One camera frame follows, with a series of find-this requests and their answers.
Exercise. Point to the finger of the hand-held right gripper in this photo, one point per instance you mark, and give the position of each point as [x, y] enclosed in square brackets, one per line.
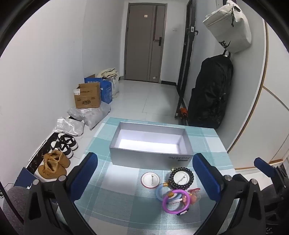
[262, 165]

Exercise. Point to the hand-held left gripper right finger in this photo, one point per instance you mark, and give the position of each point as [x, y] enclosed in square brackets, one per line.
[206, 178]

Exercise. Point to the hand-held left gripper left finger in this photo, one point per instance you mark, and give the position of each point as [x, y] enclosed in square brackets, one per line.
[84, 174]

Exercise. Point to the pink cartoon figurine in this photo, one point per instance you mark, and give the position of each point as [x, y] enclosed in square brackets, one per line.
[193, 197]

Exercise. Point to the red rimmed pin badge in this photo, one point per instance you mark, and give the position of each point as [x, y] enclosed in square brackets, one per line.
[146, 180]

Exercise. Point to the silver cardboard box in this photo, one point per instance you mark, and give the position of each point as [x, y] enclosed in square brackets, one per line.
[144, 158]

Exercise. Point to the cream shoulder bag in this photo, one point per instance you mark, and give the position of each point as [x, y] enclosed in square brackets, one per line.
[228, 29]

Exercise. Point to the white pin badge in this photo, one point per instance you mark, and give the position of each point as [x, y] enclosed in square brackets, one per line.
[180, 175]

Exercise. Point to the tan suede boot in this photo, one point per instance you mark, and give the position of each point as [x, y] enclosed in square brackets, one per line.
[59, 159]
[50, 171]

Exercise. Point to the black and white sneaker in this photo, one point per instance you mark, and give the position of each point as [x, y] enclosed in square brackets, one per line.
[62, 150]
[68, 141]

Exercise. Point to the teal plaid tablecloth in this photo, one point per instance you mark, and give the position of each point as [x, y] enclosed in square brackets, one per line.
[117, 180]

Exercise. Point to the black marble slab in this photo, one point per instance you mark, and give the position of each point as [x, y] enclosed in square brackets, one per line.
[40, 153]

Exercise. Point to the white plastic parcel bag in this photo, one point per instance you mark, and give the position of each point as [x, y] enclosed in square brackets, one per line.
[70, 126]

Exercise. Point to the grey plastic parcel bag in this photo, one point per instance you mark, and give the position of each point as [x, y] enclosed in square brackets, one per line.
[94, 115]

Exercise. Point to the navy shoe box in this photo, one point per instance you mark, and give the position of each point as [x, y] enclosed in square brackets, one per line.
[23, 178]

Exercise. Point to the orange small tool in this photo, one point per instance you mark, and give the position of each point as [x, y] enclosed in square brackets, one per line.
[183, 112]

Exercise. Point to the brown cardboard box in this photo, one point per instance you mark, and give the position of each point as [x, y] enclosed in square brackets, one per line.
[87, 99]

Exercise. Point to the grey fabric seat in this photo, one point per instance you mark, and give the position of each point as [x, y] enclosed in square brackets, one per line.
[17, 207]

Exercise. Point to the black backpack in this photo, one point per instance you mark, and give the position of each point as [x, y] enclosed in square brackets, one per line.
[210, 95]

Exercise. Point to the blue cardboard box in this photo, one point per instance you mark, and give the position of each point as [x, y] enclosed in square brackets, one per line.
[106, 92]

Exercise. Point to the white tote bag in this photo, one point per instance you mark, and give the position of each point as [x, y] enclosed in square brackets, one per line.
[115, 88]

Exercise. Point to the cream folded cloth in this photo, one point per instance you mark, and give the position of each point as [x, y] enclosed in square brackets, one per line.
[108, 72]

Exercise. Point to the black folded stand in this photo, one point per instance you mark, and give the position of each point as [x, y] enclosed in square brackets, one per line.
[186, 67]

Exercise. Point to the grey door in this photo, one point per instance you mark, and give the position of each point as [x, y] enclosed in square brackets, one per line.
[140, 45]

